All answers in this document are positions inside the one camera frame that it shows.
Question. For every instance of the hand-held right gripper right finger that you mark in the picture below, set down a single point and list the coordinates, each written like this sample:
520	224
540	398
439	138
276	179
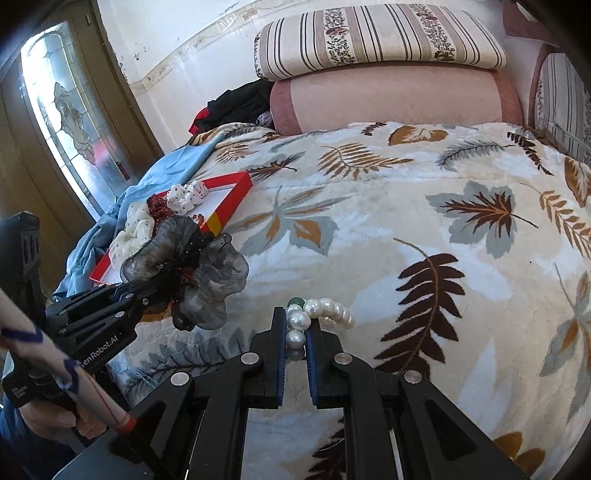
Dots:
313	364

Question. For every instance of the leaf printed blanket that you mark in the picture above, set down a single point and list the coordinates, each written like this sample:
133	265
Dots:
369	207

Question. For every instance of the white cherry print scrunchie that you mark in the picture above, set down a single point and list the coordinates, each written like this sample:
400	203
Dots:
184	196

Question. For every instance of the striped floral pillow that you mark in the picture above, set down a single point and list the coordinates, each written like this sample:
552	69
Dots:
563	101
369	37

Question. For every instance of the red cardboard box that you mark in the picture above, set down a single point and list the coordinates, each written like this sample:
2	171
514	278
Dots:
221	196

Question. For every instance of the pink bolster cushion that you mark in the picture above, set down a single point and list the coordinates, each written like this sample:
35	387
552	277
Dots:
392	97

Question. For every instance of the person's left hand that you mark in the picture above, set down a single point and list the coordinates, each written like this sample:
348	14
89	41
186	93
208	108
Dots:
51	421

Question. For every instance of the blue cloth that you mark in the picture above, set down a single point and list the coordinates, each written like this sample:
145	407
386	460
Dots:
161	170

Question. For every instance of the purple cloth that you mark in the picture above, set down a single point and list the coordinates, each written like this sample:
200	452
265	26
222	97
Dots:
265	119

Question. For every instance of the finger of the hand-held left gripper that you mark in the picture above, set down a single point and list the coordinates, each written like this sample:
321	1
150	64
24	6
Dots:
115	295
129	316

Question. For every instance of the red polka dot scrunchie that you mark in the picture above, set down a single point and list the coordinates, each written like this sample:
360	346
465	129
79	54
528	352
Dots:
159	207

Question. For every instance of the wooden door with stained glass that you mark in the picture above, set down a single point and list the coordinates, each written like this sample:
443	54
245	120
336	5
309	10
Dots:
64	115

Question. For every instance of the grey sheer scrunchie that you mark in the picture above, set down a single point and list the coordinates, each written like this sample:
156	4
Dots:
207	277

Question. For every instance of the cream dotted scrunchie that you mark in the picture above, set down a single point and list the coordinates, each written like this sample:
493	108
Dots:
134	230

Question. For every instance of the black clothing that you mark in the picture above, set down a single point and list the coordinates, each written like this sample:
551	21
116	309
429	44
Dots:
235	104

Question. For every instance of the red clothing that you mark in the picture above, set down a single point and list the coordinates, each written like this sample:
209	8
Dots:
198	122

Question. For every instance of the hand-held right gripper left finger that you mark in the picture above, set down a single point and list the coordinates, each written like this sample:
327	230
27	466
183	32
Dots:
280	360

